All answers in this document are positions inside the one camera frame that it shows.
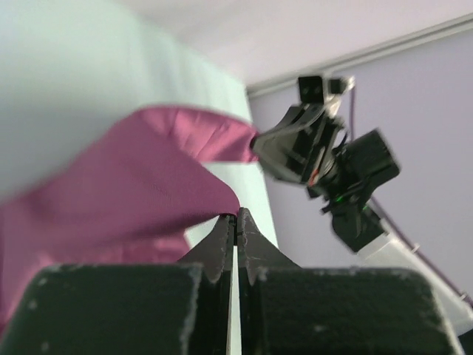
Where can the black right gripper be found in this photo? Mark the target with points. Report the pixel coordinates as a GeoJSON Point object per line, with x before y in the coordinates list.
{"type": "Point", "coordinates": [300, 147]}

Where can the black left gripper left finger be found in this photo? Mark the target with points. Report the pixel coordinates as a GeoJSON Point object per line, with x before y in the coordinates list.
{"type": "Point", "coordinates": [173, 308]}

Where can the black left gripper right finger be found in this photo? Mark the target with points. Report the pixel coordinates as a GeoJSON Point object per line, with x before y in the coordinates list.
{"type": "Point", "coordinates": [287, 309]}

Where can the magenta satin napkin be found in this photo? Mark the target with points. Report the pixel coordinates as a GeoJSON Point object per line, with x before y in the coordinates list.
{"type": "Point", "coordinates": [128, 198]}

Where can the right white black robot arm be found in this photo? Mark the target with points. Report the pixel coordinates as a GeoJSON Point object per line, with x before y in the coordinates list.
{"type": "Point", "coordinates": [361, 166]}

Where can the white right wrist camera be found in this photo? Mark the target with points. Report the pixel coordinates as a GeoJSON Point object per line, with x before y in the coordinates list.
{"type": "Point", "coordinates": [319, 89]}

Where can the right aluminium frame post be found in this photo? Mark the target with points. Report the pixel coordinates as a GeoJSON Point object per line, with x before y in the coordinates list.
{"type": "Point", "coordinates": [364, 55]}

